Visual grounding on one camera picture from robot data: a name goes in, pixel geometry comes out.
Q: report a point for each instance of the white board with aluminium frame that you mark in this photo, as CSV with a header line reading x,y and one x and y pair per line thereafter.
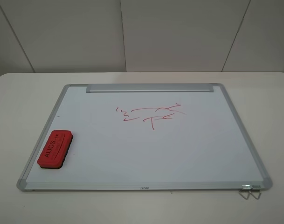
x,y
147,137

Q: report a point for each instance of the red whiteboard eraser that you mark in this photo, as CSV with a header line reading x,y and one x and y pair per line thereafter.
x,y
55,150

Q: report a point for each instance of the metal binder clip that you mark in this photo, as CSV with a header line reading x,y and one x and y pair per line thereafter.
x,y
244,192
255,191

